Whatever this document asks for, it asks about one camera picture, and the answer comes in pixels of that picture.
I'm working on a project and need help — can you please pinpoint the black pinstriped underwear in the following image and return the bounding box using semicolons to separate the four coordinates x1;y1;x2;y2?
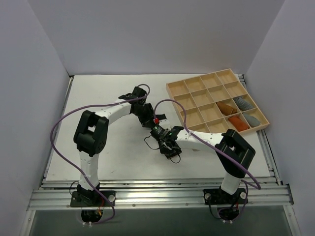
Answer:
148;114;171;130

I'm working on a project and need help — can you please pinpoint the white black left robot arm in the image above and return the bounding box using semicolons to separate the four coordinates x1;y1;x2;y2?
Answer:
73;86;155;206

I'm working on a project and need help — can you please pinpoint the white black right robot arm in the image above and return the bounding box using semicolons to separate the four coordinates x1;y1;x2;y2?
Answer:
151;125;256;203

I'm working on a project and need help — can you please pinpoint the brown rolled cloth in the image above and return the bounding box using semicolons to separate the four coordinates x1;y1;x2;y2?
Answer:
216;102;238;116

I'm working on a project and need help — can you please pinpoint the wooden compartment tray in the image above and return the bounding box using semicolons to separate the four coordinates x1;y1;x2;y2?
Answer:
166;68;270;135

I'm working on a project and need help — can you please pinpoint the orange rolled cloth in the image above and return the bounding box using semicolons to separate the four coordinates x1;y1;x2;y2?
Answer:
228;116;250;132

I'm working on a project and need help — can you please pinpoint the grey striped rolled cloth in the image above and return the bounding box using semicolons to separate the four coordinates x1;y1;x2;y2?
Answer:
233;96;254;111

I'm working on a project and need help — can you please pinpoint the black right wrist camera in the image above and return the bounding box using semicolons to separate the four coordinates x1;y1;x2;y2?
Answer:
150;124;168;141

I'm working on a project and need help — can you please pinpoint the thin black camera cable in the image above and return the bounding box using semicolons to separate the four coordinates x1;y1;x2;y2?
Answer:
144;136;182;164

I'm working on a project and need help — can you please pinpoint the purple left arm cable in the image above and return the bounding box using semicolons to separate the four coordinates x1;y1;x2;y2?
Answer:
50;84;151;225

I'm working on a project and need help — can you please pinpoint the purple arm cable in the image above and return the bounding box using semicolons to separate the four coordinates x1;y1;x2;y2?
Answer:
50;84;151;225
154;99;261;219

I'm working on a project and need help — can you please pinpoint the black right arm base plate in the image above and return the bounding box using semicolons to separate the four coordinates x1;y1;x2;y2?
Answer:
203;188;248;205

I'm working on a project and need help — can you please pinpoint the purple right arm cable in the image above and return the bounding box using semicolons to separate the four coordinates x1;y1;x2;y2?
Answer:
154;99;261;219

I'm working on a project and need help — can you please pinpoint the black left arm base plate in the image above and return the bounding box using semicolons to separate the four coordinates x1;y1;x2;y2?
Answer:
70;190;116;207

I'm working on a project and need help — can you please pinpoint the aluminium rail frame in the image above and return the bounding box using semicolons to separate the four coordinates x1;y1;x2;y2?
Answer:
26;73;302;236

